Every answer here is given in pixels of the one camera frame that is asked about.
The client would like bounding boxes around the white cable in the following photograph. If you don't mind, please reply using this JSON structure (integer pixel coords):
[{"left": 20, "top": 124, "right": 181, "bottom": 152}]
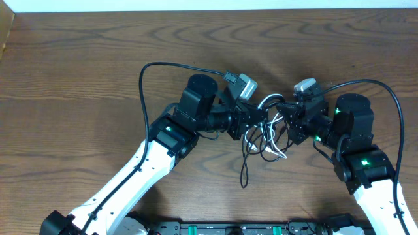
[{"left": 244, "top": 93, "right": 288, "bottom": 160}]

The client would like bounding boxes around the black cable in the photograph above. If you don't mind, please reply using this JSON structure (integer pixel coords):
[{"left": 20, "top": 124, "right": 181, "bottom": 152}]
[{"left": 240, "top": 94, "right": 295, "bottom": 189}]

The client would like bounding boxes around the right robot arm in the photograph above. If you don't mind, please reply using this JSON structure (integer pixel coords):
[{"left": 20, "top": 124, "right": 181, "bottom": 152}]
[{"left": 276, "top": 81, "right": 417, "bottom": 234}]

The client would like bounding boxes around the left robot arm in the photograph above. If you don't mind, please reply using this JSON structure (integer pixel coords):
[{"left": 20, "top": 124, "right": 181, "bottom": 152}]
[{"left": 40, "top": 73, "right": 266, "bottom": 234}]

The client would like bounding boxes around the right camera cable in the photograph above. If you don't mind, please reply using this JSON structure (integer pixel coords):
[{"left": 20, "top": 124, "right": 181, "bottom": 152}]
[{"left": 318, "top": 79, "right": 411, "bottom": 235}]

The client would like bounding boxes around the camera cable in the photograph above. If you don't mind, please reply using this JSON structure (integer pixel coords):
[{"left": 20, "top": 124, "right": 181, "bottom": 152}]
[
  {"left": 80, "top": 61, "right": 226, "bottom": 235},
  {"left": 318, "top": 79, "right": 411, "bottom": 235}
]

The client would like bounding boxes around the left camera cable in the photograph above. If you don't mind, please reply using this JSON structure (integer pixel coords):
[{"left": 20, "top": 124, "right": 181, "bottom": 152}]
[{"left": 80, "top": 61, "right": 226, "bottom": 235}]

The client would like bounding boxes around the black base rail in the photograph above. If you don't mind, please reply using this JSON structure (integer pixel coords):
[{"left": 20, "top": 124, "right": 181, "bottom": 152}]
[{"left": 114, "top": 211, "right": 376, "bottom": 235}]

